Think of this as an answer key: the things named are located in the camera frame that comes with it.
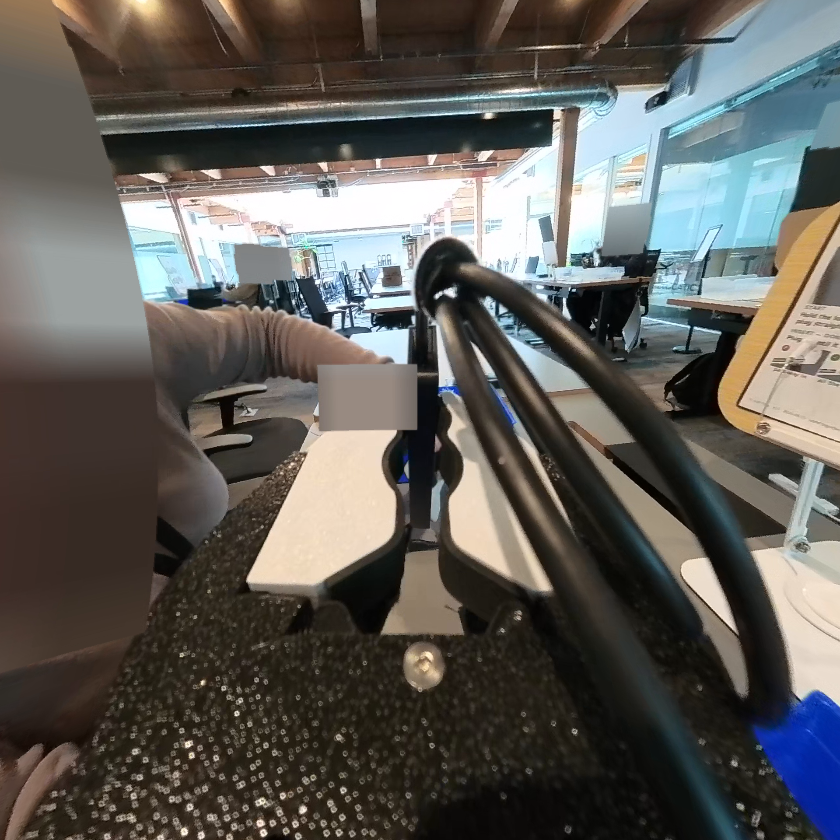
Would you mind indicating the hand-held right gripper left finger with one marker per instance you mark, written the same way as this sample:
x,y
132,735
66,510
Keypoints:
x,y
328,512

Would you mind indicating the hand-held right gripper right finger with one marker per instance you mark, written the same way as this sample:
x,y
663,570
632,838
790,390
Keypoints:
x,y
482,525

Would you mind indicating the person's left forearm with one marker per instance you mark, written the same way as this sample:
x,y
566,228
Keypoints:
x,y
249,348

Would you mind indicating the black office chair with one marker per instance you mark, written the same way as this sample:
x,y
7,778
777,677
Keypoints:
x,y
321,302
262,446

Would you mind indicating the person's clothed torso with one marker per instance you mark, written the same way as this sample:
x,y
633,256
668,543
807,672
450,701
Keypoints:
x,y
190,485

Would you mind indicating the cardboard box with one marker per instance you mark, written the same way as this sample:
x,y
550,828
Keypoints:
x,y
392,276

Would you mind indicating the black backpack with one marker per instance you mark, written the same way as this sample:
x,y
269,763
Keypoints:
x,y
699,384

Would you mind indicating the long desk with monitors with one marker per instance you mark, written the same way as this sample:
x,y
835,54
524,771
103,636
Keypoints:
x,y
577,281

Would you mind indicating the wooden desk black legs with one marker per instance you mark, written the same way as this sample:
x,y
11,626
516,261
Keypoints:
x,y
715,305

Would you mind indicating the wooden instruction sign board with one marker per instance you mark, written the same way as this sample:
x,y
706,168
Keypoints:
x,y
754,354

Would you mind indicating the ceiling projector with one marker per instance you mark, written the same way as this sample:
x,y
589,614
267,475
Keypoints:
x,y
327,186

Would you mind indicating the clear sign stand white base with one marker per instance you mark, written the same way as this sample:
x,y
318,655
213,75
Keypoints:
x,y
807,590

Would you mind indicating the black framed floor sign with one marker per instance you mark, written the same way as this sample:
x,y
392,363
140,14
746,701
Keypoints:
x,y
707,243

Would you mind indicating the black ceiling beam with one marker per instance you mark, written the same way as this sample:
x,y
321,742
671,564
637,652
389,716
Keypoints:
x,y
328,141

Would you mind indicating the brown cardboard sheet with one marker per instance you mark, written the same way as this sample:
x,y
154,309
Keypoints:
x,y
797,236

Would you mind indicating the silver ventilation duct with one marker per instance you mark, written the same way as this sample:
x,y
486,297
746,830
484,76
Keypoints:
x,y
361,108

